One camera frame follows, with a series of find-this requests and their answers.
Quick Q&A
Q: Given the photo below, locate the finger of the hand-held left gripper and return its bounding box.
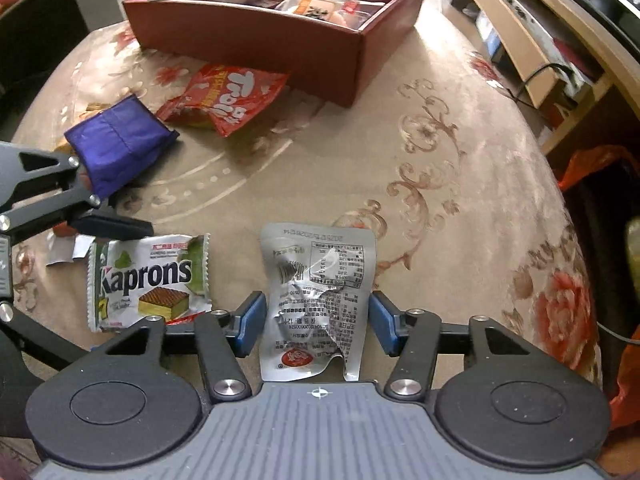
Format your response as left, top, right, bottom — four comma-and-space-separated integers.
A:
0, 142, 153, 246
0, 302, 76, 368

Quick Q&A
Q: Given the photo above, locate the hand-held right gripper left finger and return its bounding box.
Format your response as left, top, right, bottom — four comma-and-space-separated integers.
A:
102, 291, 267, 403

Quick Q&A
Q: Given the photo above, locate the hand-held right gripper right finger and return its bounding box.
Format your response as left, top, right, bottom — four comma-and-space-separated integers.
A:
368, 291, 538, 403

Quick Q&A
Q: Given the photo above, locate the clear sausage packet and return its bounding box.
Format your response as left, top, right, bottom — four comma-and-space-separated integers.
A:
46, 220, 93, 267

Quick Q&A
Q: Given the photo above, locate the green white wafer packet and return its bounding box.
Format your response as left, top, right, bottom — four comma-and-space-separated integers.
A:
87, 234, 213, 333

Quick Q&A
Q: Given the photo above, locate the silver snack packet orange print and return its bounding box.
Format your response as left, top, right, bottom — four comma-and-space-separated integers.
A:
259, 222, 378, 383

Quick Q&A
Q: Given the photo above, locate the purple snack packet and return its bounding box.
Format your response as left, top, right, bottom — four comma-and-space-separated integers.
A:
64, 94, 180, 200

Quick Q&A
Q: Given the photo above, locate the red gummy candy packet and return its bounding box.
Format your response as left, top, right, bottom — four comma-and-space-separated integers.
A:
156, 63, 291, 138

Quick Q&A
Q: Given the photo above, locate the red cardboard box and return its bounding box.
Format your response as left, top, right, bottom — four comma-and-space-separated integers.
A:
122, 0, 428, 108

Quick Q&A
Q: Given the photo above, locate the yellow egg cake packet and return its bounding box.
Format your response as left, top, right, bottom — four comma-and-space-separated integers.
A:
275, 0, 386, 31

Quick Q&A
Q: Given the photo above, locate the beige floral tablecloth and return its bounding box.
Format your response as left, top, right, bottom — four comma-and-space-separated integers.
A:
10, 7, 603, 391

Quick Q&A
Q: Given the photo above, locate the orange plastic bag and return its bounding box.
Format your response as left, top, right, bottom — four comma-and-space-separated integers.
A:
557, 145, 640, 196

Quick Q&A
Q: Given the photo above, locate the wooden television cabinet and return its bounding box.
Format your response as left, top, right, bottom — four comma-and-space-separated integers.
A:
450, 0, 640, 156

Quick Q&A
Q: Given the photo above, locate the long white media device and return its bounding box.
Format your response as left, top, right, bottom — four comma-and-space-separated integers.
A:
475, 7, 606, 101

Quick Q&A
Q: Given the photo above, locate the black cable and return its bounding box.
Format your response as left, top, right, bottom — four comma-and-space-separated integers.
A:
500, 62, 566, 106

